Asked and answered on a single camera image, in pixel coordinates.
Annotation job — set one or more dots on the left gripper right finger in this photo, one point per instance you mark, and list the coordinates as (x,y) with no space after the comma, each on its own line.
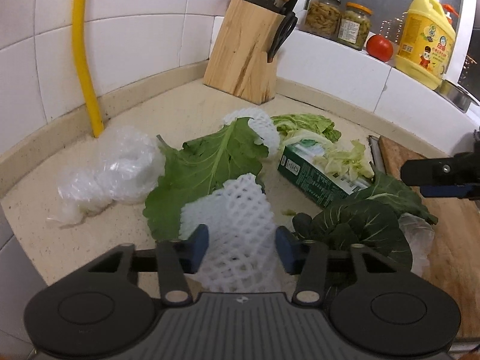
(307,260)

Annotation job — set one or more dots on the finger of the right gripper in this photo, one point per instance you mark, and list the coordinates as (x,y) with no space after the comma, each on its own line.
(456,176)

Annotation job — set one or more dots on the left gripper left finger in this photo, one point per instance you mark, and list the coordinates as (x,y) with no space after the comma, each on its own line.
(177,258)

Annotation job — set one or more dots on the dark green bok choy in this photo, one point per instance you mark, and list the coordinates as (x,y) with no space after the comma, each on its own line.
(365,222)

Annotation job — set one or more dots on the white foam fruit net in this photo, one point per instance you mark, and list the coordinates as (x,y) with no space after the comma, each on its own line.
(241,256)

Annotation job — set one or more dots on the clear plastic bag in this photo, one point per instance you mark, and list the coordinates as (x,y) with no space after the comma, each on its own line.
(126,166)

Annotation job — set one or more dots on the black kitchen scissors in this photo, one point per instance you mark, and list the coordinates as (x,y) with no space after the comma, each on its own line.
(284,30)

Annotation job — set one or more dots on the large dark cabbage leaf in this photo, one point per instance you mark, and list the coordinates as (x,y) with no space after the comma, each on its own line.
(400,198)

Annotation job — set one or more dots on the wooden cutting board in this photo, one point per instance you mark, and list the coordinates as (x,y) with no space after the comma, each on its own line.
(454,258)

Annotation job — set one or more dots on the green milk carton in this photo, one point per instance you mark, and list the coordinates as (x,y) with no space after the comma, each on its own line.
(300,165)

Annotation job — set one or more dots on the large green lettuce leaf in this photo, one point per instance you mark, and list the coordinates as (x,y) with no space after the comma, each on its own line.
(198,169)

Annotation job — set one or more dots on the pale napa cabbage leaves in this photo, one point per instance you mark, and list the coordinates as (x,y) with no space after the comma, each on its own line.
(336,159)

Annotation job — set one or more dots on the yellow dish soap bottle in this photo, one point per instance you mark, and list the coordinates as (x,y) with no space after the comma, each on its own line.
(426,43)

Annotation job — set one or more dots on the red tomato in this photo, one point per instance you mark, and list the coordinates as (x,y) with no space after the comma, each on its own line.
(380,48)

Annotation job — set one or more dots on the pickle jar orange lid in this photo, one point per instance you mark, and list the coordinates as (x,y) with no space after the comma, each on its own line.
(354,26)

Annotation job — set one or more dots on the wooden knife block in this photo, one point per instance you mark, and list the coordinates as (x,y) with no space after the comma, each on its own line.
(239,64)

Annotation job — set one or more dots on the pickle jar dark lid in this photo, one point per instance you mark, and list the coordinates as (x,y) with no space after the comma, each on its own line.
(322,18)

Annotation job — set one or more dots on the yellow gas pipe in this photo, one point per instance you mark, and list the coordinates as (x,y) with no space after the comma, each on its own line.
(82,67)

